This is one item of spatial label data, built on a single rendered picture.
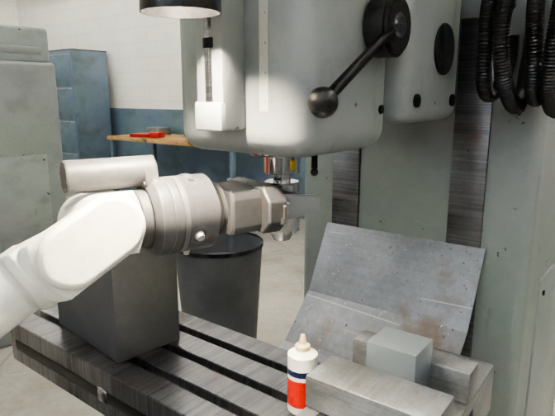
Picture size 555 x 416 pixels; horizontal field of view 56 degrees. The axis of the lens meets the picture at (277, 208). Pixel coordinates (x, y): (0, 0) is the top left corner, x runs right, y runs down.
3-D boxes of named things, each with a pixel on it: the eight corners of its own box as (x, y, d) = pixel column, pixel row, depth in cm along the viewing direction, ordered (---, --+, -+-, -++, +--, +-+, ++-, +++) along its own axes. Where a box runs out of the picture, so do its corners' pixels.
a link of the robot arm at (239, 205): (288, 172, 60) (192, 182, 53) (287, 252, 62) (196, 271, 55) (235, 162, 70) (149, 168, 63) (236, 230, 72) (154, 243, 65)
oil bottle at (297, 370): (305, 421, 68) (306, 343, 65) (281, 409, 70) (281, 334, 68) (322, 406, 71) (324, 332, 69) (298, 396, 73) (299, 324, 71)
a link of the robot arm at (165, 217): (192, 256, 56) (83, 276, 50) (157, 247, 65) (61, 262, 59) (181, 151, 55) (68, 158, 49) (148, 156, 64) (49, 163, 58)
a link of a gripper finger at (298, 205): (315, 214, 66) (275, 220, 63) (315, 189, 66) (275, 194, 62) (323, 216, 65) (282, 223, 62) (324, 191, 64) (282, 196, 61)
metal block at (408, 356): (413, 405, 57) (415, 356, 56) (364, 388, 61) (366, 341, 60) (429, 385, 61) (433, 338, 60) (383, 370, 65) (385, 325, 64)
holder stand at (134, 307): (117, 365, 82) (108, 243, 78) (58, 323, 97) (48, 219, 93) (180, 339, 90) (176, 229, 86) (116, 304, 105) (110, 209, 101)
